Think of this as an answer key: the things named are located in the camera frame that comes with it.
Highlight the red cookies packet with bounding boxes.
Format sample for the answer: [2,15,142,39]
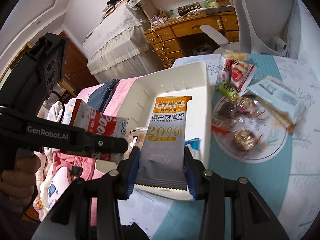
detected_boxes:
[69,99,128,164]

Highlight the blue snack packet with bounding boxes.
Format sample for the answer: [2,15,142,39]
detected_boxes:
[184,138,200,152]

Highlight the oats protein bar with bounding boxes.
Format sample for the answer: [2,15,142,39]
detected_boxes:
[136,96,191,190]

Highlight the clear nut candy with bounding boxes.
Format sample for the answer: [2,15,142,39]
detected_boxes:
[232,129,257,152]

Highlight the white plastic storage bin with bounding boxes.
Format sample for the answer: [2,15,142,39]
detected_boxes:
[94,61,213,202]

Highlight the clear dark candy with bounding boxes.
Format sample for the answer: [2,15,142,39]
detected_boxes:
[212,100,238,125]

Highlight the green pastry packet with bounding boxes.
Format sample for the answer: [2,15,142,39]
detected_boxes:
[216,82,239,102]

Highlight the white blue wafer pack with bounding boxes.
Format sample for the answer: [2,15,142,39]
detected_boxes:
[246,76,305,133]

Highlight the red white date snack bag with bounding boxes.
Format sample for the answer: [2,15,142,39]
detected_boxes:
[218,57,256,93]

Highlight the rice cracker pack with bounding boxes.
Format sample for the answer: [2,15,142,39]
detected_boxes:
[222,52,250,62]

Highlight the clear bag orange crackers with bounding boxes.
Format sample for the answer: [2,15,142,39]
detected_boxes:
[123,127,148,159]

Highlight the person's left hand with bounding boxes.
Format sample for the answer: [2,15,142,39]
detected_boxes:
[1,155,41,207]

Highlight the pink bed blanket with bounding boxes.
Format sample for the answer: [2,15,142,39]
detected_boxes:
[52,76,143,227]

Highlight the floral white pajama cloth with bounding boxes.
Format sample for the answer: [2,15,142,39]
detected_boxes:
[33,98,76,221]

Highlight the navy folded garment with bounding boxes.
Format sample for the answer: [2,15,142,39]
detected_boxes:
[87,79,119,113]

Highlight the brown wooden door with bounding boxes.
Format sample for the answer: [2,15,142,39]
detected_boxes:
[63,39,99,92]

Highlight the teal tree pattern tablecloth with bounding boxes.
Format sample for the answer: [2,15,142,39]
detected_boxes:
[119,54,319,239]

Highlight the lace covered piano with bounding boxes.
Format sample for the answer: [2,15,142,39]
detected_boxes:
[82,4,164,83]

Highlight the wooden desk with drawers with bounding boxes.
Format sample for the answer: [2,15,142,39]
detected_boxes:
[144,11,239,68]

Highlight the black waste bin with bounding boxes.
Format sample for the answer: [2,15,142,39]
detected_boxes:
[193,43,214,56]

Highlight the floral white curtain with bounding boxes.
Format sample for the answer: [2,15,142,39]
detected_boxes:
[297,0,319,80]

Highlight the grey white office chair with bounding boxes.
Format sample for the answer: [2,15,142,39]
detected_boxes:
[200,0,300,57]

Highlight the black cable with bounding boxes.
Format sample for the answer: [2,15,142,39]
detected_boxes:
[51,89,66,123]

